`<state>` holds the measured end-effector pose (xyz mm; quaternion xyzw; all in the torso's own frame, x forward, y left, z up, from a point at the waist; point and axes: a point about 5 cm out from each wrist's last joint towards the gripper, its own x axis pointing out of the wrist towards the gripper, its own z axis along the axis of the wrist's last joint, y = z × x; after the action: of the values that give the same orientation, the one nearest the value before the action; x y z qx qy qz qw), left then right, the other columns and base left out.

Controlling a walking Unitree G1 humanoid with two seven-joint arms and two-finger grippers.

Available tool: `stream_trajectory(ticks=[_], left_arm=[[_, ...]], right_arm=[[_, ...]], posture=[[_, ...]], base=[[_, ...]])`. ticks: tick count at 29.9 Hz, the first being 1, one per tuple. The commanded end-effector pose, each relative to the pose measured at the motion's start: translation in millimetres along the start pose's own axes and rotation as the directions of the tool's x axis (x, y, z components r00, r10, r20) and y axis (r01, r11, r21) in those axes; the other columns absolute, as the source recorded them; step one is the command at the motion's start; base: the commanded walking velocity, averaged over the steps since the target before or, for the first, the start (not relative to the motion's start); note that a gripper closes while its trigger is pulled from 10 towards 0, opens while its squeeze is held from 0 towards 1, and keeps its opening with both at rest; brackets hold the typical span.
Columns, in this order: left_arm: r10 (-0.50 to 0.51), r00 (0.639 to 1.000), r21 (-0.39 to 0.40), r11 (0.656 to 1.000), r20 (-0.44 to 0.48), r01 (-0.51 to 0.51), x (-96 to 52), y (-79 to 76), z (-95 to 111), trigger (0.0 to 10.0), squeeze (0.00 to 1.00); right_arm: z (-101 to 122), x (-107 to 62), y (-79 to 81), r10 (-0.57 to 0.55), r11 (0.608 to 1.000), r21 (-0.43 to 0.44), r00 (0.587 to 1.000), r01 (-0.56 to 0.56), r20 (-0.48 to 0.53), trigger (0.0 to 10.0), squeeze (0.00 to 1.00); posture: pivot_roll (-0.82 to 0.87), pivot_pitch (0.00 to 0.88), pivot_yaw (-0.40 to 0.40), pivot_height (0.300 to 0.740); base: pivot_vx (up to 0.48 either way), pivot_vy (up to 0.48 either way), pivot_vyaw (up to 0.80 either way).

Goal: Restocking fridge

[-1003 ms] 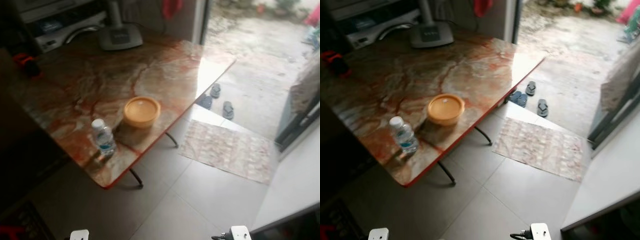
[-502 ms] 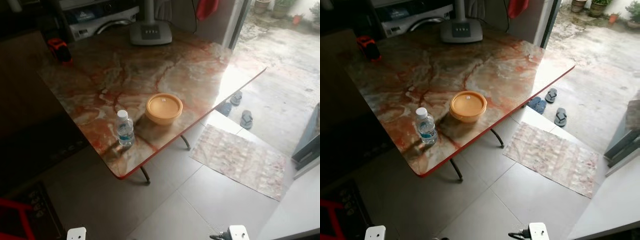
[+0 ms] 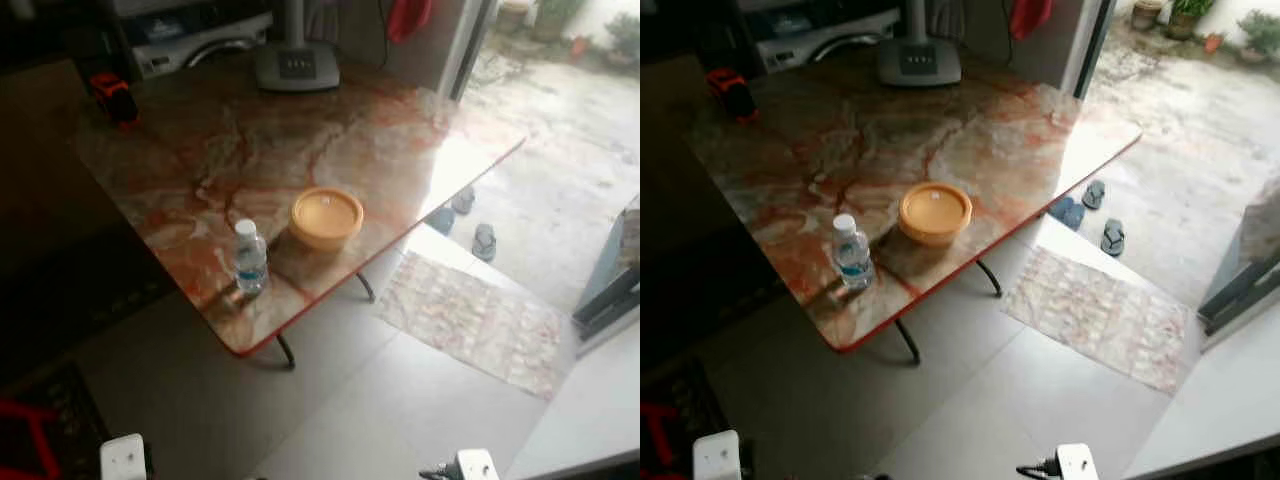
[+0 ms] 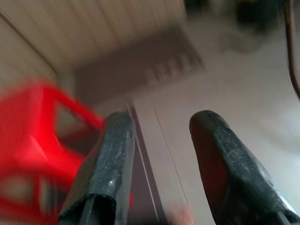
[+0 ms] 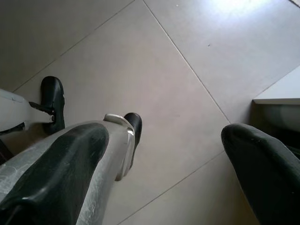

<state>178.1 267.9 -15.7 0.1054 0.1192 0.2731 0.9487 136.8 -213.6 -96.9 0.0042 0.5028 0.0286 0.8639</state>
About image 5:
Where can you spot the black robot foot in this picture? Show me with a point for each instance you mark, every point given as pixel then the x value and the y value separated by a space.
pixel 137 126
pixel 52 91

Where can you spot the silver robot left leg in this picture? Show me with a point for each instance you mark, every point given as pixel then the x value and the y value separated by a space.
pixel 11 110

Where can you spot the black robot left foot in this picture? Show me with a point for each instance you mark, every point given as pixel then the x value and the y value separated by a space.
pixel 52 91

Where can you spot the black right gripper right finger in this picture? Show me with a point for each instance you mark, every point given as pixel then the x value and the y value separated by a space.
pixel 264 178

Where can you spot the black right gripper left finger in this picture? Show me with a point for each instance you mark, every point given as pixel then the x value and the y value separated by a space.
pixel 58 175

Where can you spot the white cabinet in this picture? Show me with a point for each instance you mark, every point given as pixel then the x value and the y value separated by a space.
pixel 281 91

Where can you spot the black robot right foot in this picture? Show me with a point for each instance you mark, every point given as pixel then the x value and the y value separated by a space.
pixel 137 126

